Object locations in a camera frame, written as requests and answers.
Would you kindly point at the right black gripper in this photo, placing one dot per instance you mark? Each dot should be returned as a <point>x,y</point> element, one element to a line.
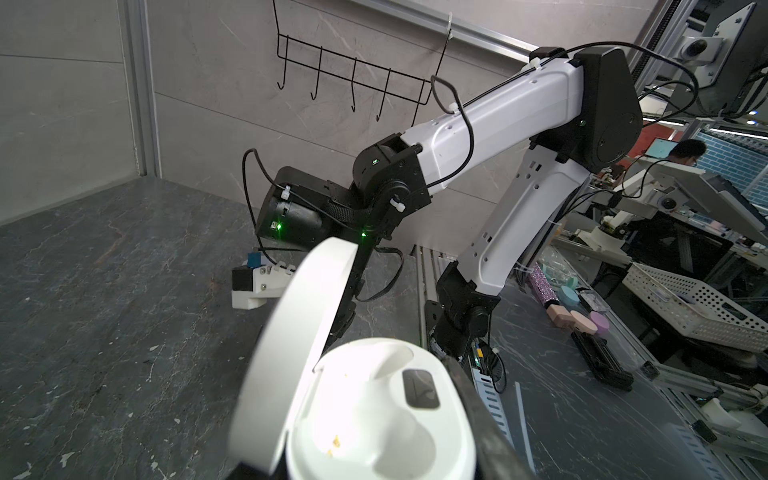
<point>303,210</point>

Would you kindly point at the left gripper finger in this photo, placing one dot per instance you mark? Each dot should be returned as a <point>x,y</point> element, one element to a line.
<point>495,456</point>

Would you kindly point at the white earbud charging case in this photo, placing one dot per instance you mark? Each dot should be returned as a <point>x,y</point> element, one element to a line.
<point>375,408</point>

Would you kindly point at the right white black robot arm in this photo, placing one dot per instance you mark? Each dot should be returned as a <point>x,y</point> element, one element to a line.
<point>525,146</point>

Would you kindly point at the pink glitter tube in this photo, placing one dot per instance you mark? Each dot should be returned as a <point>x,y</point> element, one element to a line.
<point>541,287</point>

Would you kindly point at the white plastic basket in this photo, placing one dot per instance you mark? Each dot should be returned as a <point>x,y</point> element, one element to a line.
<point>696,310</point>

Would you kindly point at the person in background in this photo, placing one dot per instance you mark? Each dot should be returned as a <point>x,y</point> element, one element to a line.
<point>687,152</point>

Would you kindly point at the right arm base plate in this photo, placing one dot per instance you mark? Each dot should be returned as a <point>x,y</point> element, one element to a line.
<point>477,352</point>

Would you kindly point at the black wire hook rack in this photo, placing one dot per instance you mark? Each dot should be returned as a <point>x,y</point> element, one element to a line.
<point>353,70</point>

